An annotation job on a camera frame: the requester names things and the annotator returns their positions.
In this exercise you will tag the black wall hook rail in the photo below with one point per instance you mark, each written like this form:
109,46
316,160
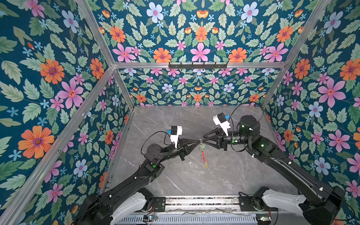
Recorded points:
201,65

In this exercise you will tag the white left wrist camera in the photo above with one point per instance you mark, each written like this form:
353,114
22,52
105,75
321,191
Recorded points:
174,132

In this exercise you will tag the red key tag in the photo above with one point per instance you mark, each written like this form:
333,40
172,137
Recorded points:
203,157

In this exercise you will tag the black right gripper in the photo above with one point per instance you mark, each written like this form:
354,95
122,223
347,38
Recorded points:
224,144

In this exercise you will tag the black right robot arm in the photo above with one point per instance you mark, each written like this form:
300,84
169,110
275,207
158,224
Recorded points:
317,202

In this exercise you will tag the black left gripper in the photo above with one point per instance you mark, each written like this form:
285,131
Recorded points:
181,149

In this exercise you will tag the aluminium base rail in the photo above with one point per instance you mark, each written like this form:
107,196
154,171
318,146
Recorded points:
228,203

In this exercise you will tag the white perforated cable duct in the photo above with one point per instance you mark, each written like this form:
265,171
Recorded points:
188,219

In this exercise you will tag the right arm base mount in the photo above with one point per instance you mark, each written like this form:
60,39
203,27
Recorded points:
255,202

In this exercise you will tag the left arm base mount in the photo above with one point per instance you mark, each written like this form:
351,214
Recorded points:
155,204

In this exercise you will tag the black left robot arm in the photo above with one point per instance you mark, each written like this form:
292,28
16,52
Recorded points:
131,195

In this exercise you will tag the silver metal keyring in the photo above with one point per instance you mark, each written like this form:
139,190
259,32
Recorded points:
201,147

